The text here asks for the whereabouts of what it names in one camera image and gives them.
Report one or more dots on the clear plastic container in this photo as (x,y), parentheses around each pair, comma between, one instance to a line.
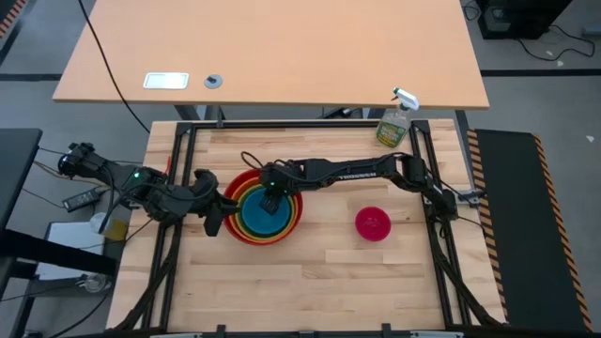
(112,230)

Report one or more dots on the orange plastic bowl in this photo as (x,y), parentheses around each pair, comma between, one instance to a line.
(288,230)

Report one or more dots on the stack of coloured bowls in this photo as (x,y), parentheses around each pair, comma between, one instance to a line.
(230,225)

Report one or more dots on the teal plastic bowl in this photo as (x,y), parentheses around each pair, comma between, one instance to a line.
(263,223)

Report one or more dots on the beige wooden desk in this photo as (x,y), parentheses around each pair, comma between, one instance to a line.
(282,47)

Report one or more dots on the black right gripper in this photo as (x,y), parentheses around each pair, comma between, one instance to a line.
(286,180)

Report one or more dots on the black aluminium table frame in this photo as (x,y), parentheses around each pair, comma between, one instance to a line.
(305,125)

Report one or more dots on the striped hazard floor strip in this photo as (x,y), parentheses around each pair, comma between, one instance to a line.
(11,16)

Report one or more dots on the white rectangular desk plate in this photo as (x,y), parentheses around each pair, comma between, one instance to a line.
(165,81)

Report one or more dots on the black power adapter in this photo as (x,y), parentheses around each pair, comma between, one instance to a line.
(82,199)

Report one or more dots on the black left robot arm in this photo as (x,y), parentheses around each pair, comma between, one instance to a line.
(155,197)

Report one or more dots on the clear cleaner spray bottle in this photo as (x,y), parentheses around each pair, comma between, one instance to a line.
(392,131)

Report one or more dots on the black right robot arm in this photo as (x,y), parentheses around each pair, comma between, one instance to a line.
(357,170)

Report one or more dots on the black mat with hazard stripes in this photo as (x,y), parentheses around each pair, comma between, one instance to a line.
(521,225)

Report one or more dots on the black side desk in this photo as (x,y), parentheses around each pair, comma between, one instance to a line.
(16,173)

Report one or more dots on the grey round desk grommet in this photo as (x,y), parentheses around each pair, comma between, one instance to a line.
(213,81)

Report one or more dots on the yellow-green plastic bowl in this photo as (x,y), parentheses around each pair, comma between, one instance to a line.
(243,228)

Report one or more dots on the white paper sheet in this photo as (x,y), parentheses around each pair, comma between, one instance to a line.
(70,237)

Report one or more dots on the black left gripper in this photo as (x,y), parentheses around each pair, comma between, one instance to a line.
(206,202)

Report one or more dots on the pink plastic bowl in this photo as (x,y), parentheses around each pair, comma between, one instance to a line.
(373,224)

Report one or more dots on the grey desk leg base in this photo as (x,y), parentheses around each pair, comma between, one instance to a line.
(192,112)

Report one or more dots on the black computer tower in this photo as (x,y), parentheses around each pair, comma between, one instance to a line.
(521,19)

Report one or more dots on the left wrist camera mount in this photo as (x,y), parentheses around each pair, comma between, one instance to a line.
(206,178)

